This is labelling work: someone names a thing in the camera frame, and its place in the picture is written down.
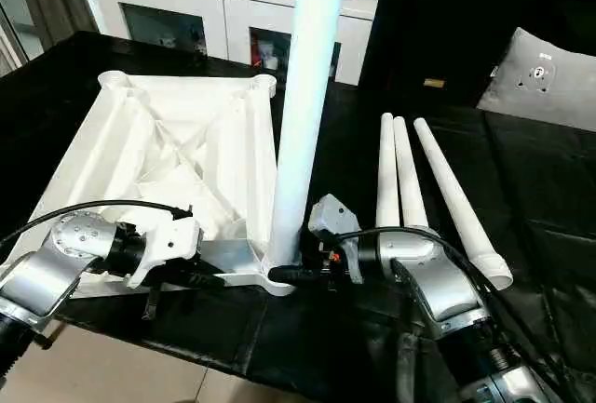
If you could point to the white plastic table top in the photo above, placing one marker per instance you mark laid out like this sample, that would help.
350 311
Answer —
139 142

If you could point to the white plastic table leg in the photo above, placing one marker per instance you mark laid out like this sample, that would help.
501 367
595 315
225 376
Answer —
410 189
456 203
388 179
307 96

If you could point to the gold sofa label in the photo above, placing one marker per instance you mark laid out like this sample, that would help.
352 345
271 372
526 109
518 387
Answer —
433 82

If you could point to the black sofa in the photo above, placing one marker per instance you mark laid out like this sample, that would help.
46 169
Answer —
442 17

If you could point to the black work mat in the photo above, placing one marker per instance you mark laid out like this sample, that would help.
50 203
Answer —
535 189

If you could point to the grey printed cushion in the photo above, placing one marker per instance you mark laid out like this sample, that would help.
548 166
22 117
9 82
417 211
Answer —
540 82

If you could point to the white glass-door cabinet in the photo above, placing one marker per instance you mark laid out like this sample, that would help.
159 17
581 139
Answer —
163 3

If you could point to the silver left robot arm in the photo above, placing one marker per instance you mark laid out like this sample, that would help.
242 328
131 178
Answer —
37 277

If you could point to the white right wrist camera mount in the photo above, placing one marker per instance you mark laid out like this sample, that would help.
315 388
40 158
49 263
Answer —
335 212

